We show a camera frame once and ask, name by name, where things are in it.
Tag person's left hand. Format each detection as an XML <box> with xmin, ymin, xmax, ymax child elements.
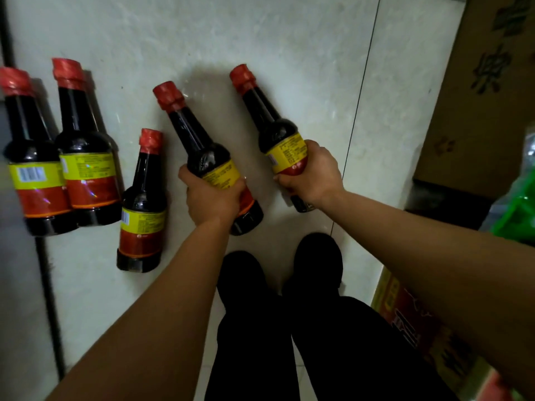
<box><xmin>178</xmin><ymin>164</ymin><xmax>247</xmax><ymax>228</ymax></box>

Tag person's right hand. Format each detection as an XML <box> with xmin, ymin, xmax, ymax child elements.
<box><xmin>274</xmin><ymin>139</ymin><xmax>346</xmax><ymax>212</ymax></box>

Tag red-cap soy bottle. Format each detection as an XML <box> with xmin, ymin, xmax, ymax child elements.
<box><xmin>0</xmin><ymin>66</ymin><xmax>79</xmax><ymax>238</ymax></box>
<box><xmin>228</xmin><ymin>63</ymin><xmax>317</xmax><ymax>214</ymax></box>
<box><xmin>152</xmin><ymin>81</ymin><xmax>265</xmax><ymax>237</ymax></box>
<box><xmin>52</xmin><ymin>57</ymin><xmax>123</xmax><ymax>228</ymax></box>
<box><xmin>116</xmin><ymin>128</ymin><xmax>168</xmax><ymax>273</ymax></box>

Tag person's right forearm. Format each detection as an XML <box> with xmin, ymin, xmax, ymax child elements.
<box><xmin>322</xmin><ymin>189</ymin><xmax>535</xmax><ymax>397</ymax></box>

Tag person's left forearm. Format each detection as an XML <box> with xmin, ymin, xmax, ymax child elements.
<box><xmin>46</xmin><ymin>217</ymin><xmax>236</xmax><ymax>401</ymax></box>

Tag person's black trousers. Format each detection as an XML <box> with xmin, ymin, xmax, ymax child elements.
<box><xmin>205</xmin><ymin>232</ymin><xmax>460</xmax><ymax>401</ymax></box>

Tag brown carton dark print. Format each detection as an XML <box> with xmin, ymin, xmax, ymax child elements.
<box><xmin>412</xmin><ymin>0</ymin><xmax>535</xmax><ymax>201</ymax></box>

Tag red yellow printed carton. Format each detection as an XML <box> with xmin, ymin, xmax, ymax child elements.
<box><xmin>371</xmin><ymin>267</ymin><xmax>515</xmax><ymax>401</ymax></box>

